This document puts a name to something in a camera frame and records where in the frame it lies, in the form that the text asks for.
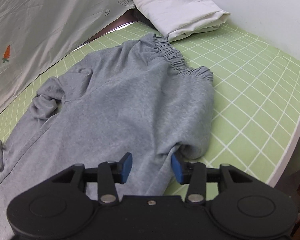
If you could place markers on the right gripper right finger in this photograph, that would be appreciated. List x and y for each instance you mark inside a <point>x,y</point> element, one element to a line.
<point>184,171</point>

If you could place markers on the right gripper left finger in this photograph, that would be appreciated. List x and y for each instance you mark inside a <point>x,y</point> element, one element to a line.
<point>119,171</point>

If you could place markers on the green grid cutting mat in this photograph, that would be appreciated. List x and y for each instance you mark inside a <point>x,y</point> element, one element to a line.
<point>256,117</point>

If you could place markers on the white folded cloth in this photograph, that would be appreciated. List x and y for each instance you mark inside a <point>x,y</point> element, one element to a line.
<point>179,19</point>

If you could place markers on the grey carrot print bedsheet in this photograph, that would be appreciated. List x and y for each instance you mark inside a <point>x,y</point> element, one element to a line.
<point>36,34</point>

